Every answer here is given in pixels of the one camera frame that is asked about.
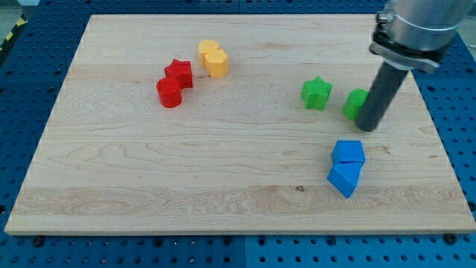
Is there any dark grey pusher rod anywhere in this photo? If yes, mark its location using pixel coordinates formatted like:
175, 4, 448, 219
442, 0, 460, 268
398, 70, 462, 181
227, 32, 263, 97
356, 62, 408, 132

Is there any red star block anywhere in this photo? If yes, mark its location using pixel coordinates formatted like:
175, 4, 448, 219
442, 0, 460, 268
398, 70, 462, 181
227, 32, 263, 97
164, 59, 193, 89

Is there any black board stopper bolt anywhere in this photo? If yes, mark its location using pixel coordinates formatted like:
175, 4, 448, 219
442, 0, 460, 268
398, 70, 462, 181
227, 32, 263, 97
443, 233, 458, 245
31, 236, 45, 247

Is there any light wooden board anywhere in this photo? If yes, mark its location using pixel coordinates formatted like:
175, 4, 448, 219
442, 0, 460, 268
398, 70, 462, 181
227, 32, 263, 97
5, 15, 475, 235

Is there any red cylinder block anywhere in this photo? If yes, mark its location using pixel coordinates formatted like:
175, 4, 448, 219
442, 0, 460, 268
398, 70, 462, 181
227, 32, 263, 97
156, 77, 182, 108

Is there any black board stopper bolt left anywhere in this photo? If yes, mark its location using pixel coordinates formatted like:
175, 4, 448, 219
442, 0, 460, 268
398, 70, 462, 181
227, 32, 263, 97
31, 236, 45, 247

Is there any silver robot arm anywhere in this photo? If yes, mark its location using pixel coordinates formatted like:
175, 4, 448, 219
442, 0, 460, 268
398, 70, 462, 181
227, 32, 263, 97
356, 0, 474, 132

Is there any green cylinder block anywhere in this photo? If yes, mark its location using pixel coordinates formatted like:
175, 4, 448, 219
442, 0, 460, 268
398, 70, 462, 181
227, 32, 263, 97
343, 89, 368, 121

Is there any blue triangle block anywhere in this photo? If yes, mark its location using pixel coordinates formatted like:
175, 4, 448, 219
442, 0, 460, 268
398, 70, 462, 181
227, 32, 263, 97
327, 162, 363, 198

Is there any yellow hexagon block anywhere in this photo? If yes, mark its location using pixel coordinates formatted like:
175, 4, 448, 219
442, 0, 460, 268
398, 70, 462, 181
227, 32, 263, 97
205, 49, 228, 77

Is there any black board stopper bolt right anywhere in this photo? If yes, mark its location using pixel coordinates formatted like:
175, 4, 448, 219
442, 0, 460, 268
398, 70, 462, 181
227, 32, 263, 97
443, 233, 458, 245

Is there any yellow rounded block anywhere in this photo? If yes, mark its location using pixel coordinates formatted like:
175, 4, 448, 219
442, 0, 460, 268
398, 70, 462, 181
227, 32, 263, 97
198, 39, 220, 68

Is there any green star block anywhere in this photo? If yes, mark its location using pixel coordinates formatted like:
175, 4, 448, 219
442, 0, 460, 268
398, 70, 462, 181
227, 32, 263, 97
301, 77, 333, 111

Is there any blue pentagon block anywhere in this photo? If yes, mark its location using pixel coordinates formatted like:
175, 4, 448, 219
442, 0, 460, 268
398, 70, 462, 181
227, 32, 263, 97
332, 140, 366, 165

